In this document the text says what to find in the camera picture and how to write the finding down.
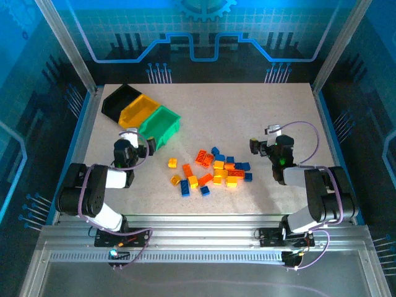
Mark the green plastic bin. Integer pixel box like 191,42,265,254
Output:
138,106,182,152

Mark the yellow plastic bin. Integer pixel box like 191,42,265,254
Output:
119,94,161,130

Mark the black plastic bin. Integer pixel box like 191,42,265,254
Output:
101,84,143,124

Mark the aluminium front beam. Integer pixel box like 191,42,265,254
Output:
37,213,372,253

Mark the small controller board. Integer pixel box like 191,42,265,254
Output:
107,249,131,270
281,249,306,270

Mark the grey metal front panel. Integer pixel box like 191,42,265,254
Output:
18,244,390,297

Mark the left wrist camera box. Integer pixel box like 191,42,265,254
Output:
119,127,139,149

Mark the aluminium side rail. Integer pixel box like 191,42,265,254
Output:
52,86,105,225
312,83,366,225

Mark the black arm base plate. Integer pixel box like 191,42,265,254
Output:
258,227,316,248
94,227,150,248

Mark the aluminium frame post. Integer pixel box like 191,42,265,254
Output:
33,0,98,93
311,0,374,93

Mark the slotted grey cable duct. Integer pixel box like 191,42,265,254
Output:
49,252,287,264

